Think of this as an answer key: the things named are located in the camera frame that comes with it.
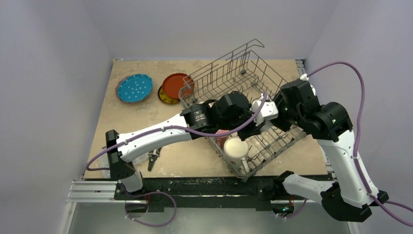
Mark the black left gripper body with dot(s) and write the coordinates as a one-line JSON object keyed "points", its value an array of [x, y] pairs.
{"points": [[243, 133]]}

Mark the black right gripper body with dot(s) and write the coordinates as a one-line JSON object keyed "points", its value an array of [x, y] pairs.
{"points": [[283, 123]]}

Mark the green interior mushroom mug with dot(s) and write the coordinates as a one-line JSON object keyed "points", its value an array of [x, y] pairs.
{"points": [[236, 151]]}

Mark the pink ghost pattern mug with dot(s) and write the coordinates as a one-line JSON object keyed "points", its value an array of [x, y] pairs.
{"points": [[220, 141]]}

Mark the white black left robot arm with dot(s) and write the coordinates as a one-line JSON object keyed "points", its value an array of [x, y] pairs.
{"points": [[232, 113]]}

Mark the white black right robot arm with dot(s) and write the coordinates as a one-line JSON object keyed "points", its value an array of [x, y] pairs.
{"points": [[350, 197]]}

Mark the orange fluted plate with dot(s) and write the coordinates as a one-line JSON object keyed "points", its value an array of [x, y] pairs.
{"points": [[178, 85]]}

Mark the yellow plate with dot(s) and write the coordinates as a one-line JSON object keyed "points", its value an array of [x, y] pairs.
{"points": [[165, 98]]}

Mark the clear plastic screw box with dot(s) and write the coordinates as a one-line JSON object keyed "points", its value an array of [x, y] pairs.
{"points": [[140, 159]]}

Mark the blue polka dot plate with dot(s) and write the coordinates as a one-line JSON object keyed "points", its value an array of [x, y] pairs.
{"points": [[134, 88]]}

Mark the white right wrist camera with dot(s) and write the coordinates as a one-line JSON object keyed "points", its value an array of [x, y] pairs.
{"points": [[304, 77]]}

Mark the aluminium rail right side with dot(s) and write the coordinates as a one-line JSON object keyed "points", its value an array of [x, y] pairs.
{"points": [[301, 71]]}

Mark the aluminium rail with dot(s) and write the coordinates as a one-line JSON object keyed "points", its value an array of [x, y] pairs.
{"points": [[301, 71], [92, 191]]}

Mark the grey wire dish rack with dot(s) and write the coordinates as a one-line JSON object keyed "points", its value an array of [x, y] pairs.
{"points": [[244, 71]]}

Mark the black grey wire stripper pliers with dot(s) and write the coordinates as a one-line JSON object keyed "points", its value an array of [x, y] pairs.
{"points": [[153, 156]]}

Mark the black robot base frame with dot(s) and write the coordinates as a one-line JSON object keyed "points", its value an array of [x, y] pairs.
{"points": [[259, 193]]}

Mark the aluminium rail front left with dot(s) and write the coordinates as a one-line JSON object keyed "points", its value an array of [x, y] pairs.
{"points": [[92, 191]]}

